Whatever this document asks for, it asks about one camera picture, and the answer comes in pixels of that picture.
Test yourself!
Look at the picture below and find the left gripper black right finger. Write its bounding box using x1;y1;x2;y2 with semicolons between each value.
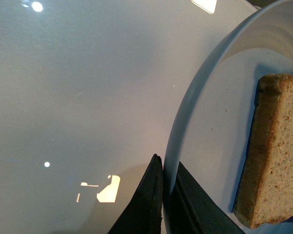
167;163;244;234

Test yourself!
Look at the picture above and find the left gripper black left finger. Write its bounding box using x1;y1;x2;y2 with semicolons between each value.
109;154;163;234

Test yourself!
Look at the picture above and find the white round plate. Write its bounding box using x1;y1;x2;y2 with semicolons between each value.
164;0;293;233

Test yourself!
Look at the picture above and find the slice of brown bread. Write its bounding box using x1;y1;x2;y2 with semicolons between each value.
233;74;293;229

